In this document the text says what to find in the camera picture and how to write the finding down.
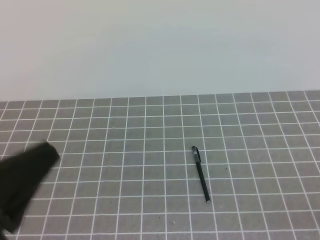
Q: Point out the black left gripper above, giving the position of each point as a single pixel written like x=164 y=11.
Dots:
x=20 y=178

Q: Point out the black pen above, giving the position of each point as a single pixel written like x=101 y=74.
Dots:
x=203 y=181

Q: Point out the black clear pen cap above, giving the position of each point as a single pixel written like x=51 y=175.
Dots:
x=196 y=154

